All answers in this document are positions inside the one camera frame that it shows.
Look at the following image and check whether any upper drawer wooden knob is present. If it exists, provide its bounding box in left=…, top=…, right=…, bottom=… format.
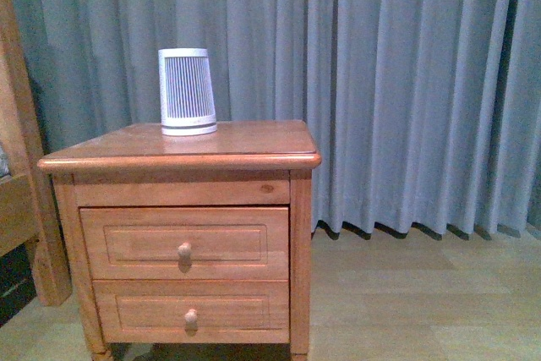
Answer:
left=178, top=242, right=192, bottom=260

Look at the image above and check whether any drawer wooden knob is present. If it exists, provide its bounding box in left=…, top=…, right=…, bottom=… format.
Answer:
left=178, top=242, right=192, bottom=260
left=184, top=309, right=198, bottom=325

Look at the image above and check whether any lower drawer wooden knob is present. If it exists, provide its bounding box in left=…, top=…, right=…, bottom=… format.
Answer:
left=184, top=309, right=198, bottom=325

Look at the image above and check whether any white cylindrical heater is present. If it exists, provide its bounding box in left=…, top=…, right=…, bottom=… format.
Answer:
left=158, top=48, right=217, bottom=136

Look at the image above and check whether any wooden nightstand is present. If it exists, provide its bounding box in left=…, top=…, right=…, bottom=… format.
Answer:
left=38, top=121, right=321, bottom=360

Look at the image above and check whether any grey pleated curtain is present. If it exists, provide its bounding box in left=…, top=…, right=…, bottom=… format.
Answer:
left=13, top=0, right=540, bottom=234

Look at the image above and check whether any checkered grey bedding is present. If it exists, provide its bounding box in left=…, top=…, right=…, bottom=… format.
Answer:
left=0, top=145, right=10, bottom=178

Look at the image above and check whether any wooden bed frame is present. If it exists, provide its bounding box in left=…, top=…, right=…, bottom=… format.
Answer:
left=1, top=0, right=72, bottom=306

